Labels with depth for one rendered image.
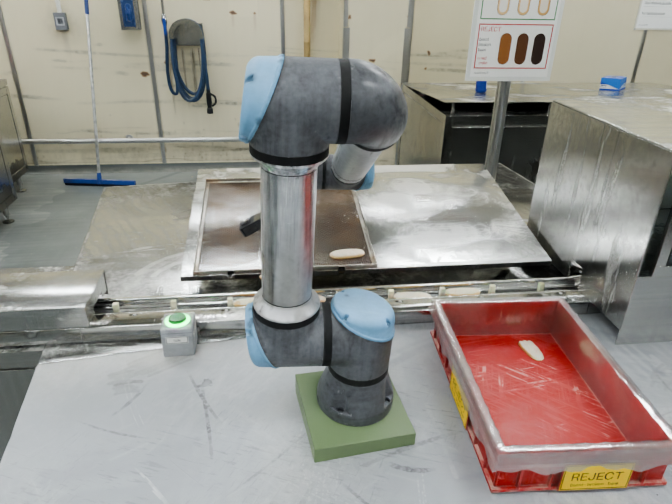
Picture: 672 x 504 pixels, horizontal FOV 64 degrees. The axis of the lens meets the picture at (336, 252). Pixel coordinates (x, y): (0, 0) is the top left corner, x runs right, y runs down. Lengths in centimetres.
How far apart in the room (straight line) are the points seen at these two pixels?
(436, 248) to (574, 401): 60
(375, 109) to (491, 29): 142
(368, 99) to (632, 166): 82
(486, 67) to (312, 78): 146
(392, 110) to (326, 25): 419
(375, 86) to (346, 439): 62
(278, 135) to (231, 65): 422
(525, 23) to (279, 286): 155
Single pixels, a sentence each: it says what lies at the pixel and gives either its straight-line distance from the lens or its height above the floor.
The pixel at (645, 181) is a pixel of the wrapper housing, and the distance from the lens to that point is 137.
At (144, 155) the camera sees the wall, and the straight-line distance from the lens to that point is 522.
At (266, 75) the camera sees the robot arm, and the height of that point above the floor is 149.
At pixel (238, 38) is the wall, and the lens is 492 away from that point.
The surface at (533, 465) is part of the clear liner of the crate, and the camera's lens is 100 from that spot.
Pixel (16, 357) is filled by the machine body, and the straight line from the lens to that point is 149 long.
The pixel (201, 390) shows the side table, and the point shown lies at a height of 82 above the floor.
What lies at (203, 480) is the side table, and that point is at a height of 82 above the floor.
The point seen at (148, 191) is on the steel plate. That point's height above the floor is 82.
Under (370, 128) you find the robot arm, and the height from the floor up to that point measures 142.
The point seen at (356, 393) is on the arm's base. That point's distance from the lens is 102.
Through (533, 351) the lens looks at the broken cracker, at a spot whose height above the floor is 83.
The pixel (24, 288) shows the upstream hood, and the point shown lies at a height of 92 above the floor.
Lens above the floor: 160
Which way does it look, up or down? 27 degrees down
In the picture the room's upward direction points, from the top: 1 degrees clockwise
